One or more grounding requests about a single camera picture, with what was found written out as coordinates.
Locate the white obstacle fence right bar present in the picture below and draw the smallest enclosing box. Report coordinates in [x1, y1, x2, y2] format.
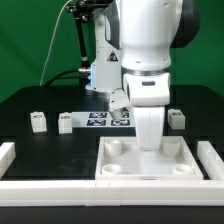
[197, 141, 224, 181]

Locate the white marker tag sheet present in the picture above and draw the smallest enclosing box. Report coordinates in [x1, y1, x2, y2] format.
[72, 112, 135, 128]

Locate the white thin cable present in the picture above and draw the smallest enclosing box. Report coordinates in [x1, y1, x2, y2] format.
[39, 0, 74, 87]

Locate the white obstacle fence front bar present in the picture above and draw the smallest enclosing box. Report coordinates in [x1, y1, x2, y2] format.
[0, 180, 224, 207]

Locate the black cable bundle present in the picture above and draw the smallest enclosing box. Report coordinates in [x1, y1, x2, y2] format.
[44, 68, 92, 88]

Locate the white square tabletop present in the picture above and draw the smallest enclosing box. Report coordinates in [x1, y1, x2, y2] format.
[95, 136, 203, 180]

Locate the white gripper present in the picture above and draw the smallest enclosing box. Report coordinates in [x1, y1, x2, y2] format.
[133, 106, 165, 151]

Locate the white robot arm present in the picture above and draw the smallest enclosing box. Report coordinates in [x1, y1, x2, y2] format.
[87, 0, 200, 150]

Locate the white obstacle fence bar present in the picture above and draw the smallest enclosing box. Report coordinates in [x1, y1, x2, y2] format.
[0, 142, 16, 179]
[197, 141, 224, 181]
[0, 180, 224, 207]

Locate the white obstacle fence left bar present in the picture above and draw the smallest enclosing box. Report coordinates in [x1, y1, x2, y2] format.
[0, 142, 16, 179]

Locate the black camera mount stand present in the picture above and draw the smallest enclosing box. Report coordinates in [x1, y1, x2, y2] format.
[66, 0, 113, 69]

